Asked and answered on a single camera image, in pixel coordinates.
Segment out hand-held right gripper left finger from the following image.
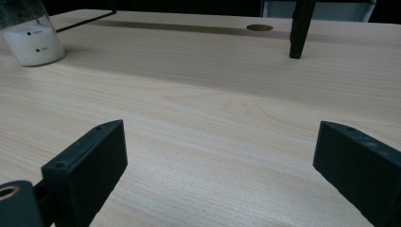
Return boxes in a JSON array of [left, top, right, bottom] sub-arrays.
[[41, 119, 129, 227]]

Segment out black metal stand leg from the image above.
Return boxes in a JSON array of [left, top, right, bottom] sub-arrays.
[[288, 0, 317, 60]]

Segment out thin black metal rod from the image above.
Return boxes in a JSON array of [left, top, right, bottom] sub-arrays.
[[55, 9, 117, 34]]

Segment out clear measuring beaker with white powder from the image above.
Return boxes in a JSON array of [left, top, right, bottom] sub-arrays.
[[0, 0, 67, 67]]

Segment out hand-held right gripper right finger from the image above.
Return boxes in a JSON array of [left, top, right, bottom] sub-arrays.
[[312, 120, 401, 227]]

